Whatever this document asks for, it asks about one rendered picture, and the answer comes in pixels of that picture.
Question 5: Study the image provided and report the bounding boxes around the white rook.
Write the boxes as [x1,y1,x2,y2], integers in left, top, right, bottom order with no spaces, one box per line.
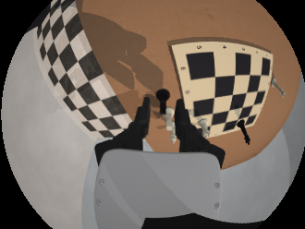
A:
[198,119,210,139]

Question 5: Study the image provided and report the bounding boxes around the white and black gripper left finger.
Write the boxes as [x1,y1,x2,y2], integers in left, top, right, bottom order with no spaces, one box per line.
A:
[94,97,151,167]

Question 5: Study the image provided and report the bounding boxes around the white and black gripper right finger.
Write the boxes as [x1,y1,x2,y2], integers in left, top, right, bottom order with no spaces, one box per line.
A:
[174,99,226,168]

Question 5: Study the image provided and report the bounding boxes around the black and cream chessboard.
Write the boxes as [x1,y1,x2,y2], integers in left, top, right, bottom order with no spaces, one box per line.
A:
[171,42,273,138]

